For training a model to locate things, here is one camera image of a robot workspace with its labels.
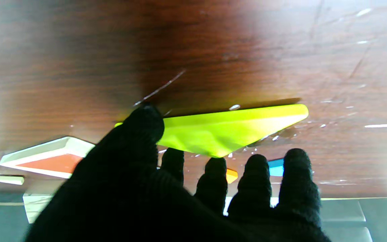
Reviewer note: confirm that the orange tangram parallelogram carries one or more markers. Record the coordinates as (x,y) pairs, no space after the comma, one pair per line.
(231,175)

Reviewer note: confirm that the large yellow tangram triangle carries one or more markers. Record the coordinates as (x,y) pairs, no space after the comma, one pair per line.
(220,132)

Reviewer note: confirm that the small natural wood triangle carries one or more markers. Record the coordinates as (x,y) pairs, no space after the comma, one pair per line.
(8,180)

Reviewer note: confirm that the blue tangram triangle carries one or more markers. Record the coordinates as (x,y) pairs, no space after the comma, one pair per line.
(275,167)

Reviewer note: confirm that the large red tangram triangle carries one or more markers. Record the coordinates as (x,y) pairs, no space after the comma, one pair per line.
(55,163)

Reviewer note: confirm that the square wooden puzzle tray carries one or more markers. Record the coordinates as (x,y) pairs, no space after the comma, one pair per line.
(62,146)

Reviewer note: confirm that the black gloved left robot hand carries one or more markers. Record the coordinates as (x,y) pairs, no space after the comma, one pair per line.
(153,208)

